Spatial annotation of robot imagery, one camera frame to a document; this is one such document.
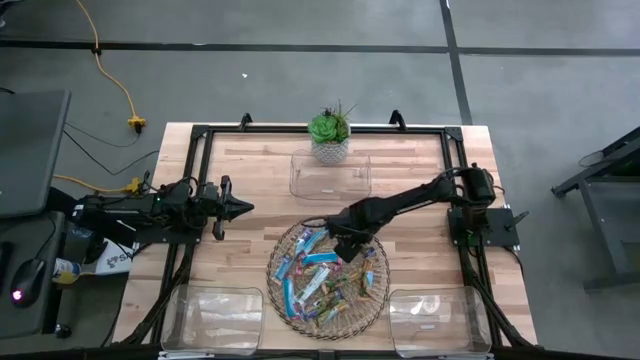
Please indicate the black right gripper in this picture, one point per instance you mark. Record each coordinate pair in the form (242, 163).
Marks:
(350, 227)

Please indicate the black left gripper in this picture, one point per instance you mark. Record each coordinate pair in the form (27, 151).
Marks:
(215, 205)

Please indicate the yellow green granola bar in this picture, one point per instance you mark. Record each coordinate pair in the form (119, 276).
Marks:
(340, 282)

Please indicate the light blue white granola bar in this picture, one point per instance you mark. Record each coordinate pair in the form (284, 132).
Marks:
(314, 283)
(368, 280)

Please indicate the red white granola bar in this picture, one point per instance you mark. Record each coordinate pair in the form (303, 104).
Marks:
(299, 268)

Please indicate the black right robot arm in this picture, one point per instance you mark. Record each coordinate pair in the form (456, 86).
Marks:
(415, 195)

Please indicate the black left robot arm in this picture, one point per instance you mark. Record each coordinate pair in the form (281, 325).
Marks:
(125, 207)

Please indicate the round woven wicker basket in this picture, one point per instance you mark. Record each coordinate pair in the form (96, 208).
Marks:
(370, 310)

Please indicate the clear plastic bin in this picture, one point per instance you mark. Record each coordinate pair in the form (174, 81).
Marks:
(190, 325)
(330, 185)
(440, 325)

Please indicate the white triangle-patterned plant pot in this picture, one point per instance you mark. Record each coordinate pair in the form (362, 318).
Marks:
(330, 154)

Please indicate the green succulent plant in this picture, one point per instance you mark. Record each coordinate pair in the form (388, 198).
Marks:
(325, 129)

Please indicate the white printed bag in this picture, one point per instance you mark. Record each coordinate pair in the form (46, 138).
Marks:
(117, 259)

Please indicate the yellow-labelled bottle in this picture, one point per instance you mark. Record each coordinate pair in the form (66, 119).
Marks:
(65, 271)

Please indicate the grey computer monitor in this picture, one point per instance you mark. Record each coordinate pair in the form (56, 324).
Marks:
(30, 150)

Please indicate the black computer mouse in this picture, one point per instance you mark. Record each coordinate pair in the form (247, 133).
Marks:
(27, 282)

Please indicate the grey desk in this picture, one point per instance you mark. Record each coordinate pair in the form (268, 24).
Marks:
(20, 320)

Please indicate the black metal cart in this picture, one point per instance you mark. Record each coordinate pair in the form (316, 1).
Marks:
(600, 225)

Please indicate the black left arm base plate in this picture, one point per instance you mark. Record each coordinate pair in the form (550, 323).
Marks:
(165, 236)

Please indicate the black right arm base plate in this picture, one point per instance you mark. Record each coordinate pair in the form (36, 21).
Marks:
(492, 225)

